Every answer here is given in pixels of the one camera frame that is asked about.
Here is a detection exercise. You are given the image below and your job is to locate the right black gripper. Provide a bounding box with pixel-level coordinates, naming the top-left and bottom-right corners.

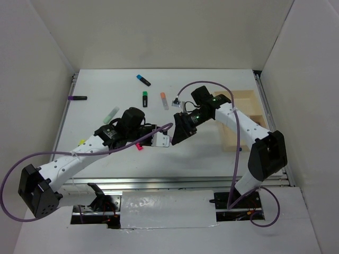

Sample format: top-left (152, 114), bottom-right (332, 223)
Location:
top-left (171, 108), bottom-right (211, 145)

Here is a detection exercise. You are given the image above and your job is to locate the pastel green highlighter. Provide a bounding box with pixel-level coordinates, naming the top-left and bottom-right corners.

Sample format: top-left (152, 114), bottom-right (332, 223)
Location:
top-left (103, 106), bottom-right (120, 124)

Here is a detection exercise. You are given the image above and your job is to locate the pastel orange cap highlighter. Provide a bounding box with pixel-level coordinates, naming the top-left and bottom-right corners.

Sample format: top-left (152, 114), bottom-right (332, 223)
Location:
top-left (160, 92), bottom-right (169, 110)

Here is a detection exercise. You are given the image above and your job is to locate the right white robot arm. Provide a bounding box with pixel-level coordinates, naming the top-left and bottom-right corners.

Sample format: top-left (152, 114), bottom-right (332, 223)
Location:
top-left (172, 86), bottom-right (288, 207)

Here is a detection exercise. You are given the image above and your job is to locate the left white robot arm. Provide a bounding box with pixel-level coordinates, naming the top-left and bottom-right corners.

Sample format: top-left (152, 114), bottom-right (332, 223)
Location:
top-left (18, 107), bottom-right (170, 219)

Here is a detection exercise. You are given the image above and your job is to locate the pink cap black highlighter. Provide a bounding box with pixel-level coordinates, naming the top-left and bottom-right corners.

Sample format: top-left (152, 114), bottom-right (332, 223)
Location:
top-left (136, 143), bottom-right (143, 151)

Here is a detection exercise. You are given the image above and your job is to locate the green cap black highlighter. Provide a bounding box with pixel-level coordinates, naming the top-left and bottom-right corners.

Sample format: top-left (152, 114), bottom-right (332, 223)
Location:
top-left (142, 91), bottom-right (148, 107)

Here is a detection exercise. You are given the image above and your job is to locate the blue cap black highlighter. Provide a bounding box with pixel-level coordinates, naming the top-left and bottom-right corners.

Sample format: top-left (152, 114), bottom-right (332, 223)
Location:
top-left (136, 75), bottom-right (151, 86)

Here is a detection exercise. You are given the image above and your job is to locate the wooden compartment tray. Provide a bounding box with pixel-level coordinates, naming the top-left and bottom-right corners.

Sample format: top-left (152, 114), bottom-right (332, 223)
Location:
top-left (213, 89), bottom-right (265, 153)

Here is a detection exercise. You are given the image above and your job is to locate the purple cap black highlighter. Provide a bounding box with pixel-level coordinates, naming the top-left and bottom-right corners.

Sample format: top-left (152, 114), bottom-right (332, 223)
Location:
top-left (68, 96), bottom-right (87, 101)

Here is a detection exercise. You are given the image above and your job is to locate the white front cover plate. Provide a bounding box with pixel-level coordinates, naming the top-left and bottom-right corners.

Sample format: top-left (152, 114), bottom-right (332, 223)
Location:
top-left (120, 190), bottom-right (217, 229)

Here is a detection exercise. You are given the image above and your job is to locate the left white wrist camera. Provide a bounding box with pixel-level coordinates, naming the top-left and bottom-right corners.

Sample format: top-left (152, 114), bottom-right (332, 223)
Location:
top-left (151, 131), bottom-right (171, 148)

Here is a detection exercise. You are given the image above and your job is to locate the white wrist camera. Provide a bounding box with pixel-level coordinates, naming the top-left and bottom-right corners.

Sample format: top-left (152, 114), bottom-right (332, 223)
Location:
top-left (151, 131), bottom-right (171, 148)
top-left (172, 96), bottom-right (184, 109)

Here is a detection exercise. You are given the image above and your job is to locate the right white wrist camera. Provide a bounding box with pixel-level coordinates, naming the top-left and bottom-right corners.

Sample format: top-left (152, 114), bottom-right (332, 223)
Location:
top-left (172, 96), bottom-right (184, 109)

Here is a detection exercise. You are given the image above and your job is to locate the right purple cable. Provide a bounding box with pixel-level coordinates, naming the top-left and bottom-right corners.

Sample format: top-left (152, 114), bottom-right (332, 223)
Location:
top-left (174, 80), bottom-right (281, 228)

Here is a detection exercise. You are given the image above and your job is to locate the purple cable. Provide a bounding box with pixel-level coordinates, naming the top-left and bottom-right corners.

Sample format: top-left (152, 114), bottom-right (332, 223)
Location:
top-left (174, 80), bottom-right (281, 228)
top-left (0, 123), bottom-right (174, 222)

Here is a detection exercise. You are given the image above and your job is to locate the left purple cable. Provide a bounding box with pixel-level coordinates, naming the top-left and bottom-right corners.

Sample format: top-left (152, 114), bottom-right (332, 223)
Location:
top-left (0, 123), bottom-right (174, 222)

